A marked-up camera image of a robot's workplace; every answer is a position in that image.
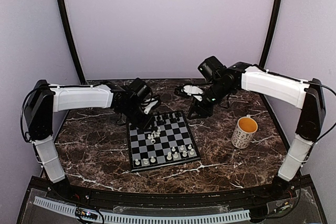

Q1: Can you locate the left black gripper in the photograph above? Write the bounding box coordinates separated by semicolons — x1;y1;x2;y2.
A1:
119;101;154;131

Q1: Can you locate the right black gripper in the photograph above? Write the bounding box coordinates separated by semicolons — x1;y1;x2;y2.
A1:
187;81;233;120

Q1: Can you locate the black grey chessboard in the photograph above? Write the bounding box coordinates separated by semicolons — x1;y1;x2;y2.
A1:
127;110;201;173

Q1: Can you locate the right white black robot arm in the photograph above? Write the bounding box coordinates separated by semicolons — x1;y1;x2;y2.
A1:
182;56;335;200

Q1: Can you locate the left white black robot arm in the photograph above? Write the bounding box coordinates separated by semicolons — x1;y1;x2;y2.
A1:
20;78;161;201

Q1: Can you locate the white chess piece pile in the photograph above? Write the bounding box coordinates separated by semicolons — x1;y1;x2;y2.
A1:
148;127;161;144

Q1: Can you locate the white patterned mug yellow inside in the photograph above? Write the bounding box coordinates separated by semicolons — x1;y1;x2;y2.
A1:
231;115;258;149

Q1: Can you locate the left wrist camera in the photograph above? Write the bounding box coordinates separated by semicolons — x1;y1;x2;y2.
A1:
142;98;161;114

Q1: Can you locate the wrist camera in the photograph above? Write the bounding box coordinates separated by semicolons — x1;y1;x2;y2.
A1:
142;98;161;114
174;84;204;101

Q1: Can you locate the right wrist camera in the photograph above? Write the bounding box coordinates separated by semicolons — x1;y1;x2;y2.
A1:
174;84;204;101

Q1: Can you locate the black front rail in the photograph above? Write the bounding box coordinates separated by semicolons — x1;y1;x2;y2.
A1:
45;185;295;209

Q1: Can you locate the white slotted cable duct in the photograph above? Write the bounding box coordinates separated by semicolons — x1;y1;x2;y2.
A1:
33;196;250;223

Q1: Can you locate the left black frame post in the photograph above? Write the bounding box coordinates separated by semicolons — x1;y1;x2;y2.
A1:
57;0;86;84

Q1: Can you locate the black frame post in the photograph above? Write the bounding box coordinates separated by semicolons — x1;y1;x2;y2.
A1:
259;0;281;67
57;0;86;84

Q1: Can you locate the right black frame post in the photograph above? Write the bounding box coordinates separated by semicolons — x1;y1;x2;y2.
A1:
259;0;281;67

